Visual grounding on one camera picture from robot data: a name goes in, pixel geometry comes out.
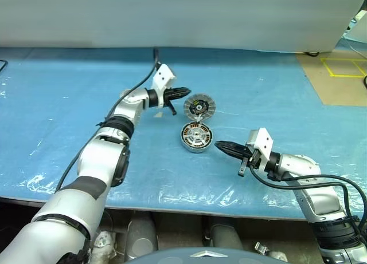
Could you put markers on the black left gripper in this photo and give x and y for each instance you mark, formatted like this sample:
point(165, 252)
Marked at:
point(167, 96)

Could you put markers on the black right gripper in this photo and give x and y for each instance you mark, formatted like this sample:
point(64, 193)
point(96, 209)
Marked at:
point(255, 159)

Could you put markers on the round silver motor cover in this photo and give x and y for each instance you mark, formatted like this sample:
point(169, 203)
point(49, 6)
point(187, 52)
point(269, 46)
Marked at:
point(207, 103)

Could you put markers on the round motor base copper coils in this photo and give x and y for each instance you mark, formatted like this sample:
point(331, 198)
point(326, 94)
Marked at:
point(186, 132)

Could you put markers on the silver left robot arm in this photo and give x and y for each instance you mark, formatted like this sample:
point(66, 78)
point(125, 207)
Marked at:
point(97, 155)

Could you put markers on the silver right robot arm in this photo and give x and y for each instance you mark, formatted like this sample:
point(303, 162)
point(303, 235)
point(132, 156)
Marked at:
point(318, 201)

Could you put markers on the large white backdrop board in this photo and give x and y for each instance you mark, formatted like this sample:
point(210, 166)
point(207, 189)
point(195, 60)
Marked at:
point(172, 17)

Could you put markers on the grey rounded cylinder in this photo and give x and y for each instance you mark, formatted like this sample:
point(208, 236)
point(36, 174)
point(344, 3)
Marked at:
point(141, 238)
point(225, 235)

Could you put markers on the small metal clip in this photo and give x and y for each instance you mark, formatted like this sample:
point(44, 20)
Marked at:
point(261, 247)

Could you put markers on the grey rounded robot chest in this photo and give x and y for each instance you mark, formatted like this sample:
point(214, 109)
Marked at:
point(206, 256)

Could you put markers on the white cloth bundle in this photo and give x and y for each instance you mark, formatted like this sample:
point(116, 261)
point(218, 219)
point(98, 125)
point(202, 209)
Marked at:
point(103, 244)
point(278, 255)

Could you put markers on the brown cardboard sheet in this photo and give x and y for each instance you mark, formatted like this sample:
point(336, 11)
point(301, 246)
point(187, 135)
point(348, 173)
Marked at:
point(338, 89)

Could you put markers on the blue plastic table sheet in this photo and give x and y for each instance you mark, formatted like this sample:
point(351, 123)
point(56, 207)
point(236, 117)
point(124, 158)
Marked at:
point(57, 118)

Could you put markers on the small white panel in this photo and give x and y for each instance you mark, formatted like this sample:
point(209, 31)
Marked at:
point(359, 32)

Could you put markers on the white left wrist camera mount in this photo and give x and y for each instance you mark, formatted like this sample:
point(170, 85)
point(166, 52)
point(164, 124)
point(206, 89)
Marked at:
point(163, 76)

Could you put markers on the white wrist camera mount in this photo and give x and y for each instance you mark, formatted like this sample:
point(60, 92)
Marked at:
point(163, 76)
point(263, 142)

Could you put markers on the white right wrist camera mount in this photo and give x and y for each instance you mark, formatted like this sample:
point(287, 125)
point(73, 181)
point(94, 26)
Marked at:
point(263, 142)

